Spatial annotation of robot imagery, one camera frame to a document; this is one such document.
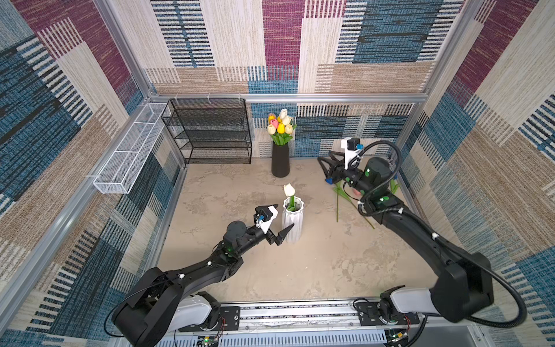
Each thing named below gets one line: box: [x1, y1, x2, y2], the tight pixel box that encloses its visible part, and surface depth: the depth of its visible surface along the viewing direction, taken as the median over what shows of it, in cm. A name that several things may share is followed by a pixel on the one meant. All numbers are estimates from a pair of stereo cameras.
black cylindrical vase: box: [271, 142, 290, 178], surface depth 111 cm
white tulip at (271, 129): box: [267, 123, 277, 136], surface depth 90 cm
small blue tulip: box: [390, 174, 402, 195], surface depth 110 cm
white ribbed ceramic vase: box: [281, 196, 305, 243], surface depth 77 cm
